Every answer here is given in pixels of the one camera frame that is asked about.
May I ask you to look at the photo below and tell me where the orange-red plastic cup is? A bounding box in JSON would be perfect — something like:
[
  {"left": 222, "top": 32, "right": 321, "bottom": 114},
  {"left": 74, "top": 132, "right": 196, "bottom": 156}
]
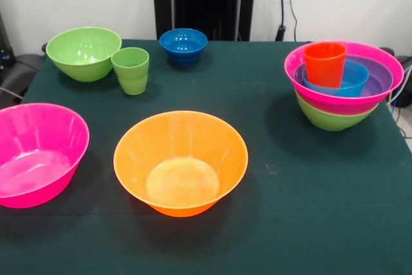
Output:
[{"left": 304, "top": 42, "right": 348, "bottom": 89}]

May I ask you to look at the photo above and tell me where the translucent blue bowl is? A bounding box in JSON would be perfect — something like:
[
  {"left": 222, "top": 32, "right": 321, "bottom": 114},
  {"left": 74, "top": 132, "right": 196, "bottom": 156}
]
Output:
[{"left": 301, "top": 59, "right": 370, "bottom": 98}]

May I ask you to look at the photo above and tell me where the green plastic bowl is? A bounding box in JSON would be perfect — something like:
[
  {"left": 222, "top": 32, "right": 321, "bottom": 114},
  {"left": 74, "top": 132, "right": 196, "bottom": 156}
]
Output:
[
  {"left": 45, "top": 26, "right": 122, "bottom": 83},
  {"left": 295, "top": 93, "right": 380, "bottom": 132}
]

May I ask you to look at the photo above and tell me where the green plastic cup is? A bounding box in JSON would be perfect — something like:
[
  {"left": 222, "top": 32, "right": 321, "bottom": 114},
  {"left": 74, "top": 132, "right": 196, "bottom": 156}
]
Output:
[{"left": 111, "top": 46, "right": 150, "bottom": 96}]

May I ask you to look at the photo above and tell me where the dark green tablecloth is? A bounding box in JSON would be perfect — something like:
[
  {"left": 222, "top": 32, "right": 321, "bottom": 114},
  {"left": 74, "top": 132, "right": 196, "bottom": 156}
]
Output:
[{"left": 0, "top": 39, "right": 412, "bottom": 275}]

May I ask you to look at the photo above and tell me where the pink plastic bowl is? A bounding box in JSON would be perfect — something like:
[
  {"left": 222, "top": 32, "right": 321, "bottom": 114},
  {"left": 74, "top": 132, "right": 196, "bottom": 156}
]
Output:
[
  {"left": 0, "top": 102, "right": 91, "bottom": 209},
  {"left": 283, "top": 41, "right": 405, "bottom": 115}
]

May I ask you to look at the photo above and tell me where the black wall cable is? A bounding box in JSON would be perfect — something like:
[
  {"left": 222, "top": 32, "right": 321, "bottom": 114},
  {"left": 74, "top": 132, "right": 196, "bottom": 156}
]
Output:
[{"left": 275, "top": 0, "right": 299, "bottom": 43}]

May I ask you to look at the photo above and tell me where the grey cable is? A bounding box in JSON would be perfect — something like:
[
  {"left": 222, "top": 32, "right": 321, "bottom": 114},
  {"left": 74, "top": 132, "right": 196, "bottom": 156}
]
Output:
[{"left": 0, "top": 86, "right": 25, "bottom": 100}]

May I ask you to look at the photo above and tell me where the purple plastic bowl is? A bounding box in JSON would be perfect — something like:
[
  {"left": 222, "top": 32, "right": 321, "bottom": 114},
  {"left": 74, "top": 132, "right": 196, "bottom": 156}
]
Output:
[{"left": 293, "top": 55, "right": 395, "bottom": 98}]

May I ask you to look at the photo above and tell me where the orange plastic bowl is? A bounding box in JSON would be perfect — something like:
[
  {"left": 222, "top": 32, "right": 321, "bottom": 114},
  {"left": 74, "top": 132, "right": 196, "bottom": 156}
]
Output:
[{"left": 113, "top": 110, "right": 249, "bottom": 218}]

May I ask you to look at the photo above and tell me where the dark blue bowl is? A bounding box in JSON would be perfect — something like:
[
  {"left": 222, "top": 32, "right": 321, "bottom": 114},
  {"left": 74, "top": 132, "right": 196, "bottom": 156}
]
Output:
[{"left": 159, "top": 28, "right": 209, "bottom": 66}]

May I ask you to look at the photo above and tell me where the black equipment box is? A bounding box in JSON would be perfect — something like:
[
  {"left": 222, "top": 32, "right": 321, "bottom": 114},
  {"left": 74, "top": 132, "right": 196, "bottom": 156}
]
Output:
[{"left": 0, "top": 10, "right": 15, "bottom": 76}]

